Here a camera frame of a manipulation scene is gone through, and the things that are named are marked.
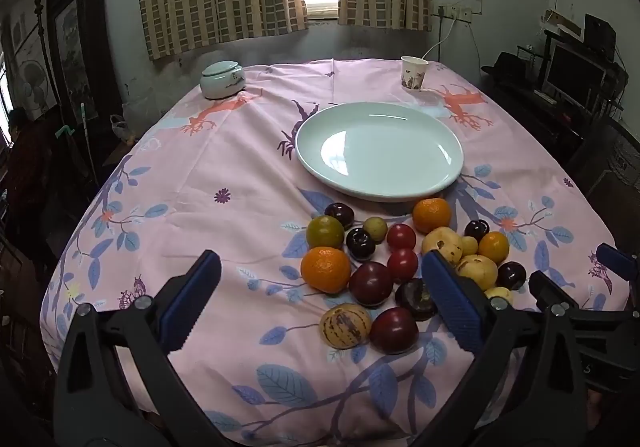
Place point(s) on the small yellow plum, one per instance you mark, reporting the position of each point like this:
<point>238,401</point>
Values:
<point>469,245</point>

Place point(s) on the computer keyboard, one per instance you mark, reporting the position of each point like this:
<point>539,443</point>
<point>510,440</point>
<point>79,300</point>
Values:
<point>545,96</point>

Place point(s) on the black hat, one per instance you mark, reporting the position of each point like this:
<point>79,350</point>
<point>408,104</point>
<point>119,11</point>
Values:
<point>505,67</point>

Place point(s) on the person's right hand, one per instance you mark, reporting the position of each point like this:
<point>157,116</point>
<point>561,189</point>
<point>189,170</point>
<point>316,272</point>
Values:
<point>596,409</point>

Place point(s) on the large dark red plum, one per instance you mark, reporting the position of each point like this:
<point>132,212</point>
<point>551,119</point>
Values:
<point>394,330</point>
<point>370,283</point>

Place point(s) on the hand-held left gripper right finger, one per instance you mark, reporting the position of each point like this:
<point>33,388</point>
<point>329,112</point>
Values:
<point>452,302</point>

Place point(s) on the black speaker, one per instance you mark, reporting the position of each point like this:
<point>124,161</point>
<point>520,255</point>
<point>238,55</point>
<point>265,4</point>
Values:
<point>600,34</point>

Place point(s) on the green mandarin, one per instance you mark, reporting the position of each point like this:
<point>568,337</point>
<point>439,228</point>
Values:
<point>325,232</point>

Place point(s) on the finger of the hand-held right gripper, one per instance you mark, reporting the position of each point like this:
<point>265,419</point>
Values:
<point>611,256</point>
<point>546,288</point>

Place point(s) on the pale yellow pepino melon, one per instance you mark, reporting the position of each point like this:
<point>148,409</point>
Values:
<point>499,294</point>
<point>477,271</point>
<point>442,242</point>

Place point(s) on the white electric fan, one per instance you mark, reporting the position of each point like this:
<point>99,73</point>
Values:
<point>37,87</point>

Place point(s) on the small green plum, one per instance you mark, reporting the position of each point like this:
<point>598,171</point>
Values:
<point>375,228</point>

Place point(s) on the pink floral tablecloth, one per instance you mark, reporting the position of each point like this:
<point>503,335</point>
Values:
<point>225,167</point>

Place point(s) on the dark wooden stand pole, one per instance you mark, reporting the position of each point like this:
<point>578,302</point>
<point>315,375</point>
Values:
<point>40,32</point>

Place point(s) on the black computer desk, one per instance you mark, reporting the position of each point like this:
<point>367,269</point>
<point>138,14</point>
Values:
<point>565,122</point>

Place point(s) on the striped pepino melon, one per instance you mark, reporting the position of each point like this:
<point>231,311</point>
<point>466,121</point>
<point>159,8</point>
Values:
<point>345,326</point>

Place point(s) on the pale green lidded ceramic jar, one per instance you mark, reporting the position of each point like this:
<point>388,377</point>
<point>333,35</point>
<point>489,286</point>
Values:
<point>222,81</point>

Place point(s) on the computer monitor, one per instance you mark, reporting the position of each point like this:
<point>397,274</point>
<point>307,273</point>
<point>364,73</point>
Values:
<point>575,74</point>

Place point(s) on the clear plastic bag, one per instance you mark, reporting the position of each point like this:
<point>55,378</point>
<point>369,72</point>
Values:
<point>121,131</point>

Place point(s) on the purple passion fruit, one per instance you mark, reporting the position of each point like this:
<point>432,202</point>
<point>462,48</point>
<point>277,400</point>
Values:
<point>412,299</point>

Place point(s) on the yellow-orange mandarin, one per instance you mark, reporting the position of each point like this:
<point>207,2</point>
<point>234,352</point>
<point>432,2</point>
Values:
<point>493,247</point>

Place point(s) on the white wall power strip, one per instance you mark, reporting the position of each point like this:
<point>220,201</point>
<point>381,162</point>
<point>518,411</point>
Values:
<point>455,13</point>

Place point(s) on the pale green oval plate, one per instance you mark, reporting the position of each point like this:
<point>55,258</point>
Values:
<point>380,152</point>

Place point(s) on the orange tangerine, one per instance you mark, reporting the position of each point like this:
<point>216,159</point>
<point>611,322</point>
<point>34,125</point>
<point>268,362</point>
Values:
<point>431,215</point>
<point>325,270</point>

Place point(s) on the printed paper cup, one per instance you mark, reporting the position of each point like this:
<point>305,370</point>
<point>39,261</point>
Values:
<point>414,74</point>

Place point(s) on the dark purple plum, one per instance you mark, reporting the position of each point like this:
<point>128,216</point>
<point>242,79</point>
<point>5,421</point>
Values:
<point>511,275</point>
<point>476,229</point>
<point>361,244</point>
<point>339,214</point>

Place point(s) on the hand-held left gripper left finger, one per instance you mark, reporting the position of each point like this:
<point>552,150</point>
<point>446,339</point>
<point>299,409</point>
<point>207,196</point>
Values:
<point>192,299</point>

